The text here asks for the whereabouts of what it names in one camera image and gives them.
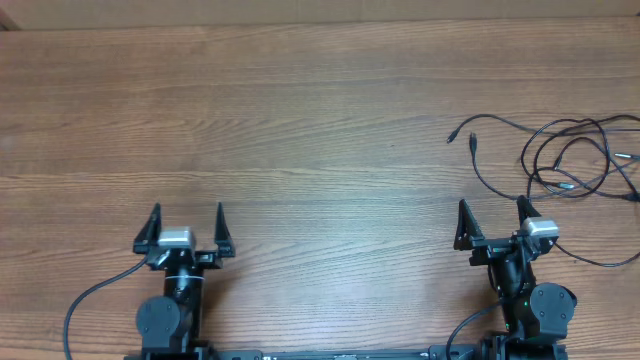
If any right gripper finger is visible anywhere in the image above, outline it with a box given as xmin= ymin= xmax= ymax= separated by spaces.
xmin=516 ymin=195 xmax=541 ymax=225
xmin=453 ymin=199 xmax=485 ymax=251

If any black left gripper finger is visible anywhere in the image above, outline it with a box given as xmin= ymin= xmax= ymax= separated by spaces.
xmin=132 ymin=203 xmax=162 ymax=254
xmin=214 ymin=202 xmax=236 ymax=258

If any black USB cable short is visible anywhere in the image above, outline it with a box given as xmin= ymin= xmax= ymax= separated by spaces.
xmin=445 ymin=113 xmax=640 ymax=202

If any black USB cable long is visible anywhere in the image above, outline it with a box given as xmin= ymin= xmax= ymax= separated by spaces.
xmin=520 ymin=114 xmax=639 ymax=202

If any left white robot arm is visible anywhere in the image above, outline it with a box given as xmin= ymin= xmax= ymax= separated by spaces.
xmin=133 ymin=204 xmax=221 ymax=360

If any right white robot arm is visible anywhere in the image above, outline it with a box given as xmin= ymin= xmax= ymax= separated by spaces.
xmin=217 ymin=196 xmax=577 ymax=360

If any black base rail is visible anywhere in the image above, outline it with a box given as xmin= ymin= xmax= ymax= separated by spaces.
xmin=123 ymin=343 xmax=569 ymax=360

